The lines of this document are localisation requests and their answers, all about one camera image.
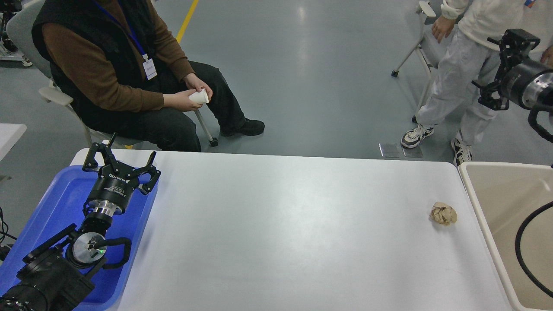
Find seated person brown sweater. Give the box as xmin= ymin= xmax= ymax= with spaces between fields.
xmin=32 ymin=0 xmax=265 ymax=152

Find blue plastic tray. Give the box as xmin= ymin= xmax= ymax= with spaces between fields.
xmin=0 ymin=165 xmax=158 ymax=311

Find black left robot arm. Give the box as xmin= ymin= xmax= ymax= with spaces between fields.
xmin=1 ymin=143 xmax=161 ymax=311

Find metal floor plate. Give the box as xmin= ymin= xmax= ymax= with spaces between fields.
xmin=378 ymin=143 xmax=423 ymax=158

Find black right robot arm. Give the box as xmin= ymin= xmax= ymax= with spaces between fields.
xmin=472 ymin=29 xmax=553 ymax=142

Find robot stand at far left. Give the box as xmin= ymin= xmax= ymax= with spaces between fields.
xmin=0 ymin=0 xmax=33 ymax=67

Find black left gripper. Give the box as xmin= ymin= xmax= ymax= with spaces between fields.
xmin=82 ymin=142 xmax=161 ymax=214

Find beige plastic bin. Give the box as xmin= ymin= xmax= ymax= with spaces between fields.
xmin=459 ymin=162 xmax=553 ymax=311

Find white paper cup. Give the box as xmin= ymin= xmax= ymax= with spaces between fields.
xmin=188 ymin=89 xmax=210 ymax=104

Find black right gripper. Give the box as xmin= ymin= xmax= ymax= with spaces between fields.
xmin=471 ymin=29 xmax=553 ymax=111

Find white chair under seated person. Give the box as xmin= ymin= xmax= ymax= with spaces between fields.
xmin=6 ymin=0 xmax=219 ymax=149

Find white side table corner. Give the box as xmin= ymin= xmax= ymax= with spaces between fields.
xmin=0 ymin=123 xmax=27 ymax=161

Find crumpled brown paper ball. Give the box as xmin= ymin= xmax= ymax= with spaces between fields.
xmin=430 ymin=202 xmax=458 ymax=226

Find standing person grey clothes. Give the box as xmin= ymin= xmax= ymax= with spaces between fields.
xmin=400 ymin=0 xmax=553 ymax=148

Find grey office chair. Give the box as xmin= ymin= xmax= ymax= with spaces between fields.
xmin=391 ymin=0 xmax=449 ymax=112

